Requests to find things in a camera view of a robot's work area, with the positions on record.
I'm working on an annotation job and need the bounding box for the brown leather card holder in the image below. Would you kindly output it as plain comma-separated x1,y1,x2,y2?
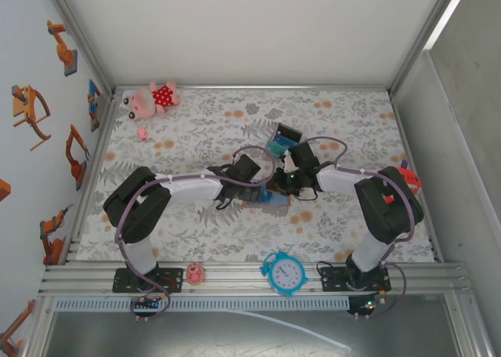
245,184,291,210

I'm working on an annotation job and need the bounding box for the light blue card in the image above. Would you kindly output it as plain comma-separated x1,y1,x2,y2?
260,190,291,207

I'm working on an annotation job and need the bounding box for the clear acrylic card box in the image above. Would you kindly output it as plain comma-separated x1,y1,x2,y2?
265,122,303,159

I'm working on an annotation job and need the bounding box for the black card stack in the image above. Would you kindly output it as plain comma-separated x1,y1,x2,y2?
276,124,303,141

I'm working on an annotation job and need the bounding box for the floral tablecloth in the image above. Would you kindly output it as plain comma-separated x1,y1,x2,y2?
76,88,438,263

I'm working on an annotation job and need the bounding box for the blue alarm clock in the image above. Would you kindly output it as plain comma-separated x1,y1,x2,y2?
260,251,310,298

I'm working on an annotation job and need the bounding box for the pink bear figure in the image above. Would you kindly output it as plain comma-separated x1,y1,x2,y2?
186,261,207,286

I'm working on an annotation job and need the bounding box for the red monster plush toy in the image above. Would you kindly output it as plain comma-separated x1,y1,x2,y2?
397,159,424,196

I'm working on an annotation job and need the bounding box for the pink pig plush toy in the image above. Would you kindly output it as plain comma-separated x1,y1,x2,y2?
121,81,181,120

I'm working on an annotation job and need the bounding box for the white plastic tube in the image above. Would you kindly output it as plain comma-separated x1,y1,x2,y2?
230,308,352,352

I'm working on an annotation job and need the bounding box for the blue and orange sticker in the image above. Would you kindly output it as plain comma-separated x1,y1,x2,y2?
87,78,103,133

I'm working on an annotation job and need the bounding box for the orange claw sticker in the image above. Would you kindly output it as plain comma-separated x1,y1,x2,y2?
10,85,52,152

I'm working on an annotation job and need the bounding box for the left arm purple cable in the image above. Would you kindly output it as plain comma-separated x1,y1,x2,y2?
114,145,279,322

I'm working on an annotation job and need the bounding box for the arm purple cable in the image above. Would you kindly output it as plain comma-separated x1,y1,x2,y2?
306,136,416,319
114,145,279,322

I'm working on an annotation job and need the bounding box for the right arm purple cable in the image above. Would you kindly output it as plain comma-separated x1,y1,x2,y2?
306,136,416,319

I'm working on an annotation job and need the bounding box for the aluminium frame rail, wide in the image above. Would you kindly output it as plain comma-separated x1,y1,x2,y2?
38,261,470,296

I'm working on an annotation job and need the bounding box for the aluminium frame rail, thin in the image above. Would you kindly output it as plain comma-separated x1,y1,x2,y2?
112,84,392,92

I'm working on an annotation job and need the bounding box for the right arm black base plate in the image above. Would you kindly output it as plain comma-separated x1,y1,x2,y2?
319,265,392,294

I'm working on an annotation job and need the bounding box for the white slotted cable duct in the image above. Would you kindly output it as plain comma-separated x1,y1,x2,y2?
52,297,351,312

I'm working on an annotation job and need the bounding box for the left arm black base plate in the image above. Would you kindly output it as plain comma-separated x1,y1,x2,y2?
112,267,185,294

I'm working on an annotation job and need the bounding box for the aluminium frame side rail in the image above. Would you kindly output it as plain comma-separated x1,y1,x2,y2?
62,92,118,264

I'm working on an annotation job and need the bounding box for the aluminium frame post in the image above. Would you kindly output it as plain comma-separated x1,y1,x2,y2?
41,0,117,98
387,0,473,98

